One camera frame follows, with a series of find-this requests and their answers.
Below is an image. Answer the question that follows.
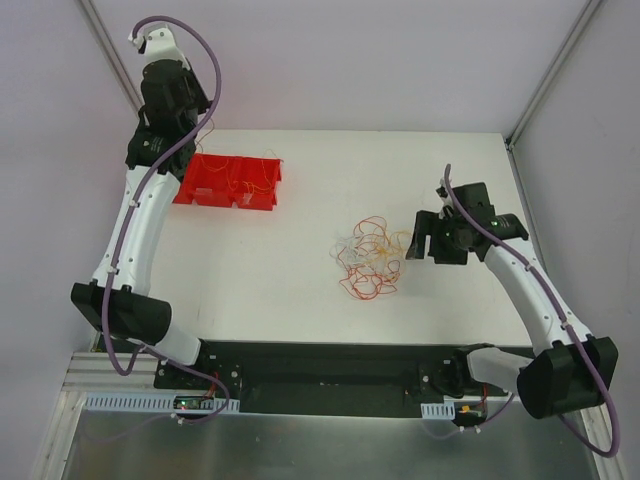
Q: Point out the orange cable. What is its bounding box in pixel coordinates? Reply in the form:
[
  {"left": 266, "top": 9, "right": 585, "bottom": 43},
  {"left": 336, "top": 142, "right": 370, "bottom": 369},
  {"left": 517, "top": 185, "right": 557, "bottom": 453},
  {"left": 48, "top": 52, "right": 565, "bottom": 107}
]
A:
[{"left": 337, "top": 215, "right": 401, "bottom": 302}]

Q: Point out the thin yellow cable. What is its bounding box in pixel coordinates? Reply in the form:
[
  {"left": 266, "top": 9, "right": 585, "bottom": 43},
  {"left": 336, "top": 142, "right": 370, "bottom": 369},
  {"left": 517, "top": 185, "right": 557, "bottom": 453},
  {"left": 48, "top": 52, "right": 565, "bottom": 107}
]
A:
[{"left": 192, "top": 127, "right": 281, "bottom": 199}]

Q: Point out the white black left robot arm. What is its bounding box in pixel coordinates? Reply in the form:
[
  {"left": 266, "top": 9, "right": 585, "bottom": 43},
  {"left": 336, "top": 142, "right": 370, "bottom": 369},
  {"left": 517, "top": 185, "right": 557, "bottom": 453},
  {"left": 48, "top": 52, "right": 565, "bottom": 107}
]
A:
[{"left": 71, "top": 59, "right": 212, "bottom": 389}]

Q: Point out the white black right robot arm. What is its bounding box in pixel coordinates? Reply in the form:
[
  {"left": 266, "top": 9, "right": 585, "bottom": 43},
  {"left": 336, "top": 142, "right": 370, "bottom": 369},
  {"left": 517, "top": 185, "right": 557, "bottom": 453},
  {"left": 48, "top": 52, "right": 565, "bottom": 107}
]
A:
[{"left": 406, "top": 181, "right": 618, "bottom": 419}]

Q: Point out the red plastic bin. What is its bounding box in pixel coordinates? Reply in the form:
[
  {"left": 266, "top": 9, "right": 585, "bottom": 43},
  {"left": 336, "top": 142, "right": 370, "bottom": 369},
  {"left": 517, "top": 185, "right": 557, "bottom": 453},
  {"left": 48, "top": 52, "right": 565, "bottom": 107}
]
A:
[{"left": 173, "top": 153, "right": 282, "bottom": 211}]

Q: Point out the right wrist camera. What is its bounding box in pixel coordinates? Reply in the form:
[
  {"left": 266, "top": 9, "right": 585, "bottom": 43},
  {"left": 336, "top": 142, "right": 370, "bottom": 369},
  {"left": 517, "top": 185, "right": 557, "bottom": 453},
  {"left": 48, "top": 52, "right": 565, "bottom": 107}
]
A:
[{"left": 436, "top": 184, "right": 455, "bottom": 219}]

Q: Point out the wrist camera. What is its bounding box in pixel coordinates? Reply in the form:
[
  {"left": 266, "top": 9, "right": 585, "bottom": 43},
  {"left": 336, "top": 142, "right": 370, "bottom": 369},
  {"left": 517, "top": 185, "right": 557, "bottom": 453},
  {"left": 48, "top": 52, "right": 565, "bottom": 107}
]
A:
[
  {"left": 436, "top": 184, "right": 455, "bottom": 219},
  {"left": 128, "top": 24, "right": 188, "bottom": 65}
]

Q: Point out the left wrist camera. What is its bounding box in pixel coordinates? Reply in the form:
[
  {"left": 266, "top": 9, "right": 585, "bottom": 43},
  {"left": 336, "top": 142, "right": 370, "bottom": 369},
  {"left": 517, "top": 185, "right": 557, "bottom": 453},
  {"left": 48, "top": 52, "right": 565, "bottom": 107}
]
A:
[{"left": 128, "top": 24, "right": 188, "bottom": 65}]

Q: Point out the white tangled cable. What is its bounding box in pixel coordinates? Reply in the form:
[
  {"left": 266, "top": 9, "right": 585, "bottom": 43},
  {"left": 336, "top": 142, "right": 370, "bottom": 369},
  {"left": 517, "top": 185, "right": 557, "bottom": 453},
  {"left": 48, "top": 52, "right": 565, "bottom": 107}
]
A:
[{"left": 328, "top": 234, "right": 376, "bottom": 266}]

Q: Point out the aluminium frame post left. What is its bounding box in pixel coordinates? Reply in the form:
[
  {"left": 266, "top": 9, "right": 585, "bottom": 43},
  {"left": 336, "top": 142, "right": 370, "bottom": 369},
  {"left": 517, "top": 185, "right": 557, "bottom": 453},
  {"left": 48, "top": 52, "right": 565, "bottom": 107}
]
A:
[{"left": 74, "top": 0, "right": 142, "bottom": 142}]

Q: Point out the aluminium frame post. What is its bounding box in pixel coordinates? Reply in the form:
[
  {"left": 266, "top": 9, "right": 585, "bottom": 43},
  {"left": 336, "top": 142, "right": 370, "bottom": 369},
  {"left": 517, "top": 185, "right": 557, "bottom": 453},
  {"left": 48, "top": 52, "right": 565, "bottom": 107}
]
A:
[
  {"left": 505, "top": 0, "right": 606, "bottom": 152},
  {"left": 74, "top": 0, "right": 142, "bottom": 142}
]

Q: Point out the white slotted cable duct right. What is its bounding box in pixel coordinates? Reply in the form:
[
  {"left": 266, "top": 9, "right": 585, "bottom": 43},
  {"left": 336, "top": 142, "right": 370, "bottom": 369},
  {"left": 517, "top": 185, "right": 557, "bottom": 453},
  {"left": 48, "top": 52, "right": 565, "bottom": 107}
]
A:
[{"left": 420, "top": 401, "right": 456, "bottom": 421}]

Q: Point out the white slotted cable duct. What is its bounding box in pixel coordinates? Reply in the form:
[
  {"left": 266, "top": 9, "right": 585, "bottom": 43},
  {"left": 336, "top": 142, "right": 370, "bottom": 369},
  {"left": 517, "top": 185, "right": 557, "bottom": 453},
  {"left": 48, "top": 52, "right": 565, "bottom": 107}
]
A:
[
  {"left": 85, "top": 393, "right": 240, "bottom": 415},
  {"left": 420, "top": 401, "right": 456, "bottom": 421}
]

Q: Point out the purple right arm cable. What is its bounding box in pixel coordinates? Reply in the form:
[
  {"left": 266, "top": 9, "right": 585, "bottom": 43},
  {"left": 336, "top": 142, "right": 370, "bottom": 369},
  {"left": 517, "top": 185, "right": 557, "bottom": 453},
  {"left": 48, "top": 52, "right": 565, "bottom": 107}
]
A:
[{"left": 444, "top": 163, "right": 622, "bottom": 457}]

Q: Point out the aluminium frame post right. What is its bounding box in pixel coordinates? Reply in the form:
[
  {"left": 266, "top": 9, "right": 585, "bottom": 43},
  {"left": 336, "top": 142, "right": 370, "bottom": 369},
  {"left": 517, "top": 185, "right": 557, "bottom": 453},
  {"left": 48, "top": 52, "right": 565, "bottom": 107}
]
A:
[{"left": 505, "top": 0, "right": 606, "bottom": 152}]

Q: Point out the aluminium front rail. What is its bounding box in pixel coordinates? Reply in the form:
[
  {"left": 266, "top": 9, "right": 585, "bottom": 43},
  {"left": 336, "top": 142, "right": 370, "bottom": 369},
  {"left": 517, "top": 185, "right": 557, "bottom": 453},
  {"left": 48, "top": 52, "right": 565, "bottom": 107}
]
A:
[{"left": 62, "top": 352, "right": 157, "bottom": 392}]

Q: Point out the white slotted cable duct left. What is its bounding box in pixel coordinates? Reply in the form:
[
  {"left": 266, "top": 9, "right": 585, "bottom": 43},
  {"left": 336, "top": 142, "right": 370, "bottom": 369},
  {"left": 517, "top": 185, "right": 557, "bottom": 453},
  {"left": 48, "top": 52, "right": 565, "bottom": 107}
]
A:
[{"left": 85, "top": 393, "right": 240, "bottom": 415}]

